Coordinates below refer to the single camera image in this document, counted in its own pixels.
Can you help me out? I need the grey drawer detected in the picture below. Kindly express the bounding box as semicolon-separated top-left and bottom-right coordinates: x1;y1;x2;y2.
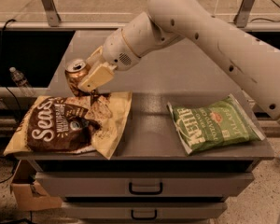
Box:
62;203;227;221
36;172;254;197

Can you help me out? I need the metal railing bracket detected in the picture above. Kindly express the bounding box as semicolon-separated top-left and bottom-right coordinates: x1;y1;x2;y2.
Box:
233;0;256;28
41;0;61;27

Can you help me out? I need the upper grey drawer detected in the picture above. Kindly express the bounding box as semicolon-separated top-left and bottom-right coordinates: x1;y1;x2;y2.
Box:
36;172;254;197

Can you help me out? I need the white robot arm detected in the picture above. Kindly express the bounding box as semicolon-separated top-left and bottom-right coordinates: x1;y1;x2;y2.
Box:
78;0;280;124

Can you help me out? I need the green kettle chip bag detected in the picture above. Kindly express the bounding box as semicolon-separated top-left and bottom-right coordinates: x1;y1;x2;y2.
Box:
167;94;265;155

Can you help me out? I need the left metal railing bracket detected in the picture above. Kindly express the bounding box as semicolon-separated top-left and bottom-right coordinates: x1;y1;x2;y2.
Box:
41;0;61;27

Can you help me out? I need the cardboard box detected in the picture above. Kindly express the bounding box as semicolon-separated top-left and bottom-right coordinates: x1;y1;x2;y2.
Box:
10;161;62;211

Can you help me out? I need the lower grey drawer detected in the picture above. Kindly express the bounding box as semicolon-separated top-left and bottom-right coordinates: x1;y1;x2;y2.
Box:
62;203;227;221

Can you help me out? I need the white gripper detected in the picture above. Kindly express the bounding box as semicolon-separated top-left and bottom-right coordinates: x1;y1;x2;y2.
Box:
77;29;140;92

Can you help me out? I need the clear plastic water bottle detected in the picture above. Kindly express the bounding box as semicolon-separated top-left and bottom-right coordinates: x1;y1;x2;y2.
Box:
9;67;35;97

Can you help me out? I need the black cable left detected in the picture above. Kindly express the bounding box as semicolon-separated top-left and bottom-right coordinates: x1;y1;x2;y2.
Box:
0;18;22;123

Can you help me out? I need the right metal railing bracket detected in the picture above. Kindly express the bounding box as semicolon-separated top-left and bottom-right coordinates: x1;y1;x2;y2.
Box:
233;0;256;28

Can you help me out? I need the orange soda can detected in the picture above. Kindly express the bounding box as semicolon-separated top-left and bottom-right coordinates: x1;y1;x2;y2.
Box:
64;59;91;97

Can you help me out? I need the brown multigrain chip bag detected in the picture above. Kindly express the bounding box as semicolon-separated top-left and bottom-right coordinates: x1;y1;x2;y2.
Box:
4;91;132;160

